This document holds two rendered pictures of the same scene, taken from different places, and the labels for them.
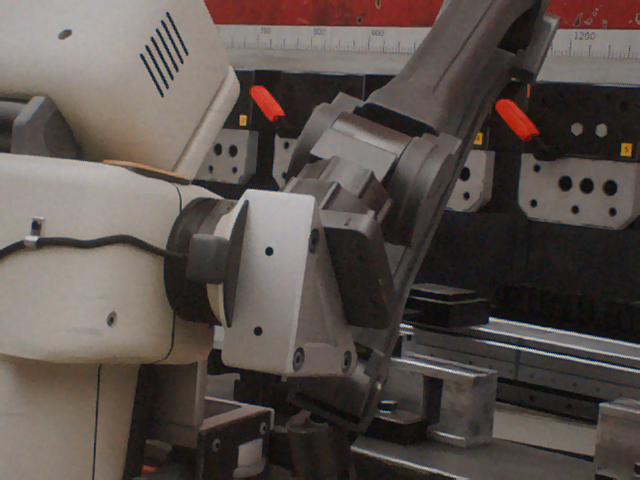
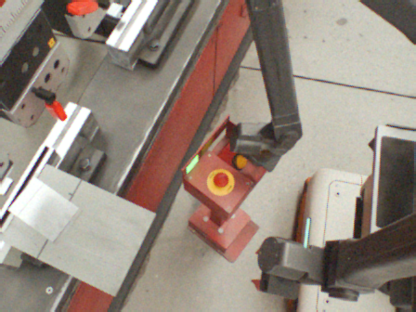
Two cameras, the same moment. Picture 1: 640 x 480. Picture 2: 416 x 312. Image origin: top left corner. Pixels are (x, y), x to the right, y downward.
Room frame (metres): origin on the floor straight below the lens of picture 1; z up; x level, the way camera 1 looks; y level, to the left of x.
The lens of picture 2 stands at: (1.50, 0.29, 1.88)
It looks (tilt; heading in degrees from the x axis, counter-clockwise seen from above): 70 degrees down; 252
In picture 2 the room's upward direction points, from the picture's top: 2 degrees clockwise
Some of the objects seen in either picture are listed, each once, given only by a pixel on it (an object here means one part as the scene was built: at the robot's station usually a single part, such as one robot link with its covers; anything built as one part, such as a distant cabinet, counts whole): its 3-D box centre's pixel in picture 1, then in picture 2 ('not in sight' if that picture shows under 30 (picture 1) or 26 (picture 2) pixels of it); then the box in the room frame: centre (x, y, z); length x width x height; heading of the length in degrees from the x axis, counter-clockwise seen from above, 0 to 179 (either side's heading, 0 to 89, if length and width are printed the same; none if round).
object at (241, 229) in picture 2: not in sight; (224, 225); (1.31, -0.03, 0.06); 0.25 x 0.20 x 0.12; 126
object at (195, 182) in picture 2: not in sight; (227, 170); (1.33, -0.05, 0.75); 0.20 x 0.16 x 0.18; 36
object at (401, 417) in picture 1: (326, 407); (65, 203); (1.74, -0.03, 0.89); 0.30 x 0.05 x 0.03; 50
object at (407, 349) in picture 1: (350, 333); (26, 188); (1.79, -0.05, 0.99); 0.20 x 0.03 x 0.03; 50
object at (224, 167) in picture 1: (231, 125); not in sight; (1.95, 0.14, 1.26); 0.15 x 0.09 x 0.17; 50
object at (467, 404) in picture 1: (363, 381); (43, 184); (1.77, -0.08, 0.92); 0.39 x 0.06 x 0.10; 50
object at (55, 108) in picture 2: not in sight; (50, 104); (1.66, -0.11, 1.20); 0.04 x 0.02 x 0.10; 140
